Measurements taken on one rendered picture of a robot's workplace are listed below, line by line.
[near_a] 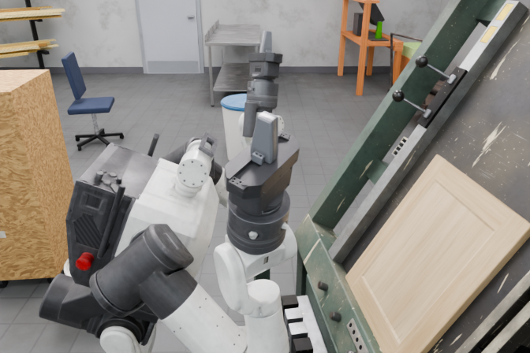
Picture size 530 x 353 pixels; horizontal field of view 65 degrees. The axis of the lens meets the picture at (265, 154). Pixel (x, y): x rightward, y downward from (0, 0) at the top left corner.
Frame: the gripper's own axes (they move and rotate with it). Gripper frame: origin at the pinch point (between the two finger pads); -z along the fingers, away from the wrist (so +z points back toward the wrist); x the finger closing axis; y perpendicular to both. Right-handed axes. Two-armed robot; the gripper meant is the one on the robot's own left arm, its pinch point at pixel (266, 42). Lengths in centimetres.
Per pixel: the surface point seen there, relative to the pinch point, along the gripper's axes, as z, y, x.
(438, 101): 12, -48, 23
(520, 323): 52, -16, 68
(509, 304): 50, -17, 65
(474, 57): -1, -53, 29
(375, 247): 58, -34, 19
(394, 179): 38, -42, 16
